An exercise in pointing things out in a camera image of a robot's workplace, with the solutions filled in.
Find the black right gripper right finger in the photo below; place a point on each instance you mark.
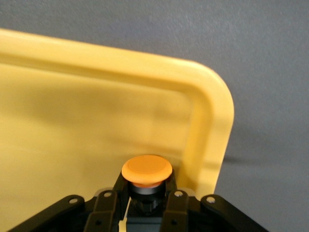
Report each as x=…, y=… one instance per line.
x=176, y=210

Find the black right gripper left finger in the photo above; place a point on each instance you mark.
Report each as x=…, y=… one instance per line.
x=103, y=210

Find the yellow push button switch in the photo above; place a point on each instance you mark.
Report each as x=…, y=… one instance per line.
x=147, y=169

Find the yellow plastic tray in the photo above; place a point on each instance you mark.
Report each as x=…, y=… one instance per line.
x=72, y=120

